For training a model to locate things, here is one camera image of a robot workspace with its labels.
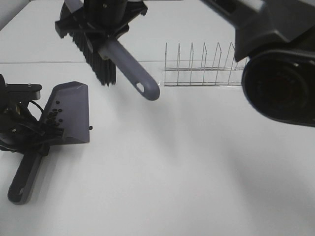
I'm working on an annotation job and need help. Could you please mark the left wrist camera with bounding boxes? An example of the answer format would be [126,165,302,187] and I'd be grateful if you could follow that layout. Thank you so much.
[0,74,42,102]

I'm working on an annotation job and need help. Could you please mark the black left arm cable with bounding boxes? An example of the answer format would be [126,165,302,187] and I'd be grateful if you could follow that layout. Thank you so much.
[0,100,46,153]

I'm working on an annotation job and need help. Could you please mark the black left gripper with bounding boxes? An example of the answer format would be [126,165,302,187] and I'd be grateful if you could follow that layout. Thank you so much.
[0,105,64,154]

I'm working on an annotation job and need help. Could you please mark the grey hand brush black bristles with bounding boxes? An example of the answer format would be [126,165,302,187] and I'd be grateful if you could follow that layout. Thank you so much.
[60,0,161,101]

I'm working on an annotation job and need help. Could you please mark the pile of coffee beans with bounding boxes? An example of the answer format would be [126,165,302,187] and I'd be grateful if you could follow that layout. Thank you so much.
[45,99,63,126]

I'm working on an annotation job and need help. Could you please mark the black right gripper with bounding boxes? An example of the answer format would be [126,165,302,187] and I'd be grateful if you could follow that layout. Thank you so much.
[55,0,148,39]

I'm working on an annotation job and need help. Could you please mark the grey plastic dustpan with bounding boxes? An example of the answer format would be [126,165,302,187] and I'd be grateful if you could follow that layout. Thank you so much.
[0,82,90,205]

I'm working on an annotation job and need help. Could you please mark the metal wire dish rack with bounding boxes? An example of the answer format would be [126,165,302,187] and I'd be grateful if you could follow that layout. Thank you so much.
[160,42,250,87]

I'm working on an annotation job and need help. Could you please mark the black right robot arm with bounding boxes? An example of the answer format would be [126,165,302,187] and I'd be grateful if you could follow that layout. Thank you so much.
[55,0,315,127]

